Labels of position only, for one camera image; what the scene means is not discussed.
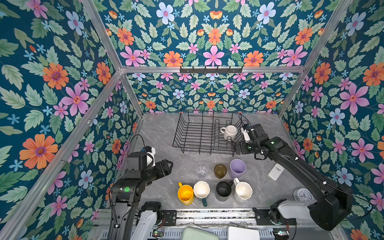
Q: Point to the black mug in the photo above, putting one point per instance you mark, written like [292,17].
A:
[223,190]

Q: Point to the aluminium front rail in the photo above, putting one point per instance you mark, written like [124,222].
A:
[209,218]

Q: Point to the white box front edge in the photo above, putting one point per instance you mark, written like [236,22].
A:
[236,233]

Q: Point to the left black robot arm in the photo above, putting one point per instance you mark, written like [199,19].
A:
[129,222]

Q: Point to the black wall hook rail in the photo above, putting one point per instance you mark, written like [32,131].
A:
[210,70]

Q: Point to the cream mug green handle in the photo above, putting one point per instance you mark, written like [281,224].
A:
[201,191]

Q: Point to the lilac plastic cup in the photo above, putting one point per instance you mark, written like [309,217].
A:
[237,168]

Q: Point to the olive tinted glass cup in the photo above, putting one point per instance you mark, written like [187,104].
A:
[220,171]

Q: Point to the clear glass cup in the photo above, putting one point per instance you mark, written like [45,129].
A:
[202,170]

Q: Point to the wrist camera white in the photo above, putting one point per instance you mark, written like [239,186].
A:
[245,133]
[150,155]

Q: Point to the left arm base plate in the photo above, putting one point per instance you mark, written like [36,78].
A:
[150,218]

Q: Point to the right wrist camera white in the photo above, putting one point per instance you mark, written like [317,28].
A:
[245,133]

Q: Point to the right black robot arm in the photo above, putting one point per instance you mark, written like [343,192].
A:
[331,202]

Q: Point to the pale green tray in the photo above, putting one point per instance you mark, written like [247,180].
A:
[190,233]

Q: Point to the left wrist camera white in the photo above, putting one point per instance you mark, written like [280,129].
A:
[150,155]

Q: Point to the yellow mug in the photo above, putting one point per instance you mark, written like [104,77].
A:
[186,194]

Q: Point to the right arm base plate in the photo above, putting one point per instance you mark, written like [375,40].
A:
[266,217]

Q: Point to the black wire dish rack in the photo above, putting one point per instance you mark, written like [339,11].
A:
[200,132]

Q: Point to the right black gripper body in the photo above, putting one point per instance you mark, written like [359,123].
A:
[246,148]

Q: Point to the white fluted mug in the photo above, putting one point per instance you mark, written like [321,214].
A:
[243,190]

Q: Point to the white analog clock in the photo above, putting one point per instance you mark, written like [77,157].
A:
[302,195]

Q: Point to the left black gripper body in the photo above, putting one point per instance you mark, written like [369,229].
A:
[152,173]

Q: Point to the white mug red inside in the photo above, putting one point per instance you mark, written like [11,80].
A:
[229,132]

